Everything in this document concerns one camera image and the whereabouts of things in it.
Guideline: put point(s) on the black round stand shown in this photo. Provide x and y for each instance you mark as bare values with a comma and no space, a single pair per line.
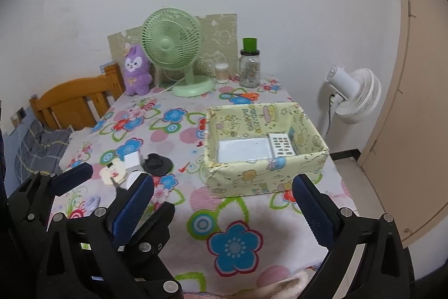
157,164

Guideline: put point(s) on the yellow cartoon print box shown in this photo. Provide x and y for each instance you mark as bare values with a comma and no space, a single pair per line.
245,180

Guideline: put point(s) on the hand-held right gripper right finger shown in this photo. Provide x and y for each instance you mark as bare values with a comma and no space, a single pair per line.
313,211

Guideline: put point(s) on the purple plush toy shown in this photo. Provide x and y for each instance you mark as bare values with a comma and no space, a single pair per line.
136,71

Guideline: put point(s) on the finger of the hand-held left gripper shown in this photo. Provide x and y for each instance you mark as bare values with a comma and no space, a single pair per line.
155,225
71,177

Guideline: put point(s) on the white charger cube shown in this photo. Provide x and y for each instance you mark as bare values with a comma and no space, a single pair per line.
132,160

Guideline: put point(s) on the beige patterned board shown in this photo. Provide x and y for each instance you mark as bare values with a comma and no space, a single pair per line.
217,36

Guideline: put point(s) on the cream round cartoon case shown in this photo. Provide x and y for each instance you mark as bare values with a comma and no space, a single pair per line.
113,174

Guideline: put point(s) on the beige door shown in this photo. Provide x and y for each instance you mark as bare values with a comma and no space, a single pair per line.
413,110

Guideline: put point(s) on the white remote control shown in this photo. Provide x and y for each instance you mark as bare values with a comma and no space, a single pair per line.
280,145

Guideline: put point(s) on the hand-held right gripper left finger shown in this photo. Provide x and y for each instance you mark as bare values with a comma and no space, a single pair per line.
134,206

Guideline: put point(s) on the glass jar with green lid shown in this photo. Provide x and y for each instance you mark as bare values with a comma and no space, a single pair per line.
250,69

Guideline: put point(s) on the cotton swab container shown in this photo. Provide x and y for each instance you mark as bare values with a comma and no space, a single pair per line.
222,73

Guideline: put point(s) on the wooden bed headboard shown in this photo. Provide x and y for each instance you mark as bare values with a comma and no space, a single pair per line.
70,99

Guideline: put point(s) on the green desk fan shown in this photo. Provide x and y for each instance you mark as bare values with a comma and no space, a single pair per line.
171,39

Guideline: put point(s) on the floral tablecloth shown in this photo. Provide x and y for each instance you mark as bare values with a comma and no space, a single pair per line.
231,246

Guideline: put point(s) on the plaid grey pillow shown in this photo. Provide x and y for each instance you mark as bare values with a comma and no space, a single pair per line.
42,145

